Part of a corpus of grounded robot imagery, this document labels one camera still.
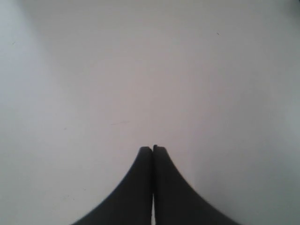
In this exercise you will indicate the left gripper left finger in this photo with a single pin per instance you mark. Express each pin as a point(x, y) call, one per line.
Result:
point(130, 203)

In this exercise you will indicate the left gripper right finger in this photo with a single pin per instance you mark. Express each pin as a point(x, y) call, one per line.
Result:
point(175, 201)

